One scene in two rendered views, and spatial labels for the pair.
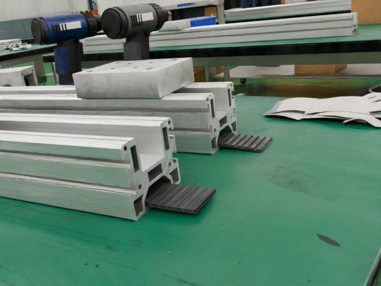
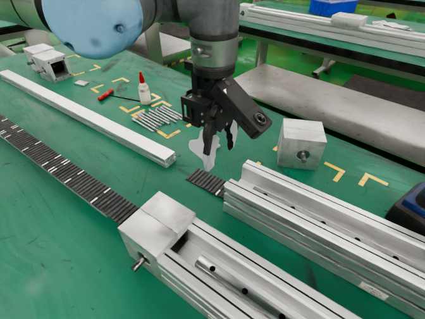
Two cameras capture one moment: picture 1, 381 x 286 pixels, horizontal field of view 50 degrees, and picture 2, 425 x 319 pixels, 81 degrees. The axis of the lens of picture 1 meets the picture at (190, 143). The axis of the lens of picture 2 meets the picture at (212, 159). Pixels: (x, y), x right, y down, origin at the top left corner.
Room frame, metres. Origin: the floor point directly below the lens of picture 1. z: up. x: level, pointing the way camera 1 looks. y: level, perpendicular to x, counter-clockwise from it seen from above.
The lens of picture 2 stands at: (0.61, 0.66, 1.24)
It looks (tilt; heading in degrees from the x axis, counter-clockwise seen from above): 42 degrees down; 5
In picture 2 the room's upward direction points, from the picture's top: straight up
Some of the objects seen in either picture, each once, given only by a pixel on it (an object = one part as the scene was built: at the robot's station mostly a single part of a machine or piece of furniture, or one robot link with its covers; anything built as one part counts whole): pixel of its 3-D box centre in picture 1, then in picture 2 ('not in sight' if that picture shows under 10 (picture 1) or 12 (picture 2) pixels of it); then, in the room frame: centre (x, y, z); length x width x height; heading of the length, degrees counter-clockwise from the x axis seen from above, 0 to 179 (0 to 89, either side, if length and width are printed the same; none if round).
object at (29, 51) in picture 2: not in sight; (40, 59); (1.67, 1.52, 0.83); 0.11 x 0.10 x 0.10; 147
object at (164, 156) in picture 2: not in sight; (67, 107); (1.33, 1.22, 0.79); 0.96 x 0.04 x 0.03; 60
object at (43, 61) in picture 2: not in sight; (50, 67); (1.59, 1.42, 0.83); 0.11 x 0.10 x 0.10; 150
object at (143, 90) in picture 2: not in sight; (143, 88); (1.41, 0.97, 0.84); 0.04 x 0.04 x 0.12
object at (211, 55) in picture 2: not in sight; (213, 50); (1.02, 0.69, 1.10); 0.08 x 0.08 x 0.05
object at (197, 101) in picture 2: not in sight; (210, 94); (1.03, 0.70, 1.02); 0.09 x 0.08 x 0.12; 59
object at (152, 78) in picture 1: (135, 85); not in sight; (0.66, 0.08, 0.87); 0.16 x 0.11 x 0.07; 60
